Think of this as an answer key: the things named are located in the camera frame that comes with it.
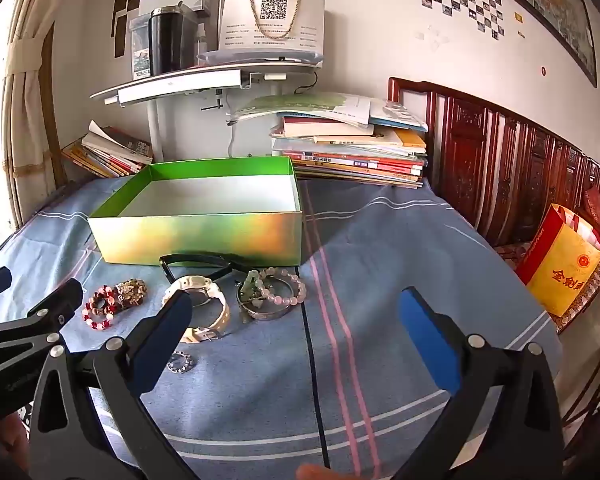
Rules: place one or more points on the white wrist watch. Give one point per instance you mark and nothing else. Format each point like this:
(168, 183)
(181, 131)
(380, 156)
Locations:
(221, 310)

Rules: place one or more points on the shiny green cardboard box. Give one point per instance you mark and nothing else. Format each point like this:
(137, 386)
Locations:
(195, 232)

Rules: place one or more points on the person's left hand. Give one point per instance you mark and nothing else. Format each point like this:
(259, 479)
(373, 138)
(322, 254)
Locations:
(11, 435)

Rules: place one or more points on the white paper bag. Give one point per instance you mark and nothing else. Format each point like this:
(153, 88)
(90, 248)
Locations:
(240, 15)

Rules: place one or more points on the framed wall picture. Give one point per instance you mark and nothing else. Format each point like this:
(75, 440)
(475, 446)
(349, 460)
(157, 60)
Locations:
(555, 5)

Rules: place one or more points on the brown striped wall decoration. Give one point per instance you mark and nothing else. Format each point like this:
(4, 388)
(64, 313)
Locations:
(120, 10)

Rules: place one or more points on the white overbed desk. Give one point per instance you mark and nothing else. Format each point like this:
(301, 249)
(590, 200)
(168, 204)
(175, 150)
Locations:
(180, 82)

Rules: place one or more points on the green jade pendant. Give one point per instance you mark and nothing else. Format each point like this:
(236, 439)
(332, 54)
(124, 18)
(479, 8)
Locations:
(250, 282)

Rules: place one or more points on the person's right hand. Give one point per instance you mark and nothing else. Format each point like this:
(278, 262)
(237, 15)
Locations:
(314, 473)

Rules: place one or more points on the clear plastic wrapped pack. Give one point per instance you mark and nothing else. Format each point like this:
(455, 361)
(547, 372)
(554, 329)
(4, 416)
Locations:
(140, 55)

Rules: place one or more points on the silver bangle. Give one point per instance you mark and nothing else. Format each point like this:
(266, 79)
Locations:
(272, 312)

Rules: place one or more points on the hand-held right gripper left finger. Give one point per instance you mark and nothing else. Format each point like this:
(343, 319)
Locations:
(162, 340)

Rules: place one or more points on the beige curtain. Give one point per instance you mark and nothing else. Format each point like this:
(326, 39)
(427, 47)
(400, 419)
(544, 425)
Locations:
(27, 95)

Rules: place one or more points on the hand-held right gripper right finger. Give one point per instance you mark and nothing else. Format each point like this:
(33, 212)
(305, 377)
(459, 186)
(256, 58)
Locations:
(427, 340)

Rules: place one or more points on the yellow red paper bag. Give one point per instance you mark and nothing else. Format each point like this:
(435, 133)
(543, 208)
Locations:
(562, 265)

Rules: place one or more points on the carved red wooden sofa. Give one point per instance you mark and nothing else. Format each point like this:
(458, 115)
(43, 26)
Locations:
(485, 160)

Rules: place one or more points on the blue striped cloth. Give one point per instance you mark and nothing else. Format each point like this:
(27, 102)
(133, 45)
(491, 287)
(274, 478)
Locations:
(260, 385)

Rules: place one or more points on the black eyeglasses frame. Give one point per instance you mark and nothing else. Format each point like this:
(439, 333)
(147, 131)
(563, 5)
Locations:
(170, 260)

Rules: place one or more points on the small stack of magazines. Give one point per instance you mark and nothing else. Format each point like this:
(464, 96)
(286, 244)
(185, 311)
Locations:
(110, 155)

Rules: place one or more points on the black tumbler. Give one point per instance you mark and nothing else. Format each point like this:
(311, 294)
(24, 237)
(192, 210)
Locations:
(167, 40)

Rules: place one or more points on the large stack of books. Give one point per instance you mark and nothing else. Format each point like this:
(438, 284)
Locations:
(360, 155)

